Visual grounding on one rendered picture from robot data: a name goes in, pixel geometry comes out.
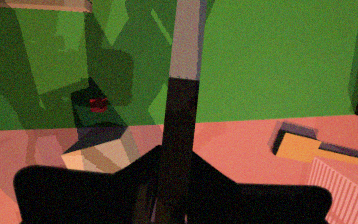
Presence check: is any dark red block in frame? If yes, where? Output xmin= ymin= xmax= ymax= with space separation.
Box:
xmin=90 ymin=97 xmax=107 ymax=113

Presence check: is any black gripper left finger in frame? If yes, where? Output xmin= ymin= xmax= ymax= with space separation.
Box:
xmin=13 ymin=145 xmax=162 ymax=224

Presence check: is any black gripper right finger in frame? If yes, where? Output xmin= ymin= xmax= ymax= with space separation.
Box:
xmin=186 ymin=152 xmax=333 ymax=224

